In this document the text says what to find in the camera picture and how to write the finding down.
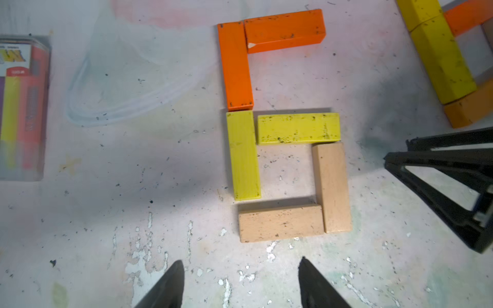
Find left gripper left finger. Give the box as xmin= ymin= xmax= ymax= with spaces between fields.
xmin=136 ymin=260 xmax=185 ymax=308

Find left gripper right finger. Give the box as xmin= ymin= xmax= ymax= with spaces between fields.
xmin=299 ymin=257 xmax=350 ymax=308

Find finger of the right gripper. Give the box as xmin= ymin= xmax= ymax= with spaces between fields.
xmin=385 ymin=150 xmax=492 ymax=254
xmin=406 ymin=127 xmax=492 ymax=151

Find light orange block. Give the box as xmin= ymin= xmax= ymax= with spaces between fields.
xmin=444 ymin=79 xmax=492 ymax=128

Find yellow block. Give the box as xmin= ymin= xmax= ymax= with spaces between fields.
xmin=410 ymin=15 xmax=477 ymax=105
xmin=396 ymin=0 xmax=443 ymax=32
xmin=226 ymin=110 xmax=261 ymax=201
xmin=258 ymin=113 xmax=341 ymax=146

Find natural wood block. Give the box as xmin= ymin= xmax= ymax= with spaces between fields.
xmin=481 ymin=18 xmax=493 ymax=50
xmin=238 ymin=204 xmax=325 ymax=243
xmin=312 ymin=142 xmax=353 ymax=234

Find clear plastic lid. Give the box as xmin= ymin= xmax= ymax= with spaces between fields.
xmin=65 ymin=1 xmax=250 ymax=127

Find chalk box coloured sticks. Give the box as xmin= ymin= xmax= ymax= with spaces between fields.
xmin=1 ymin=35 xmax=50 ymax=182

